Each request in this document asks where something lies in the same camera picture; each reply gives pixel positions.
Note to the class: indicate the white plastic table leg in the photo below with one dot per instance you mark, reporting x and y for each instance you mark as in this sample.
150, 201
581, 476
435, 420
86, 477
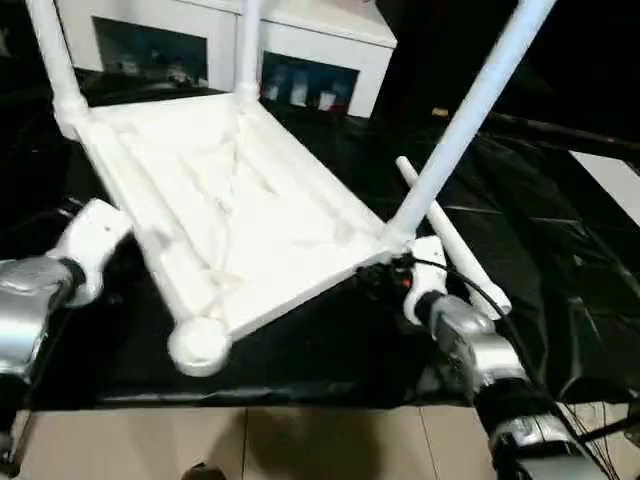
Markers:
475, 110
249, 50
57, 60
465, 255

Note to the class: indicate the white plastic table top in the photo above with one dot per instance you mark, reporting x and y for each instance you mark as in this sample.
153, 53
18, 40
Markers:
240, 200

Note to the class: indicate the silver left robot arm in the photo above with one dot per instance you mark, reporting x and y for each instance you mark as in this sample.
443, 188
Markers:
25, 300

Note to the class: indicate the black shiny mat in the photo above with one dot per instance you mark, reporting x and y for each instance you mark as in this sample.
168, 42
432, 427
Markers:
550, 250

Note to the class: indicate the small beige label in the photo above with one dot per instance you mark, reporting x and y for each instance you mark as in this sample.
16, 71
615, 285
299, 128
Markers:
440, 111

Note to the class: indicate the small white cup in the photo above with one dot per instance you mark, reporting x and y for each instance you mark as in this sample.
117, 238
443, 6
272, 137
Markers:
327, 100
272, 91

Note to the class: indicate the white printed mug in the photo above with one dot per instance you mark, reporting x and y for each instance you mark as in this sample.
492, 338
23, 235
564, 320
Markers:
298, 92

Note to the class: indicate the long black bar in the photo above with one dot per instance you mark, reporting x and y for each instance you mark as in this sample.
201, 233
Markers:
565, 132

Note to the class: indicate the white flat board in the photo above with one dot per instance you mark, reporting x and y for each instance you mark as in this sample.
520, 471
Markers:
610, 180

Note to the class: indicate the brown rounded object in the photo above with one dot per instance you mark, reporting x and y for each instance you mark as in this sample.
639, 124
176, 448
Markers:
207, 472

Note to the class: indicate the black slanted pole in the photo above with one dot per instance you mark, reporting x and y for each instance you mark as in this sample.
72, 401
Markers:
610, 430

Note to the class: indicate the white sideboard cabinet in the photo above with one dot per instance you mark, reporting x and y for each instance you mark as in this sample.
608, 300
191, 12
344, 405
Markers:
225, 25

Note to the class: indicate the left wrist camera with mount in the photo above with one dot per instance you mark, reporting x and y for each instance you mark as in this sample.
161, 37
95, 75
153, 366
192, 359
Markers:
95, 235

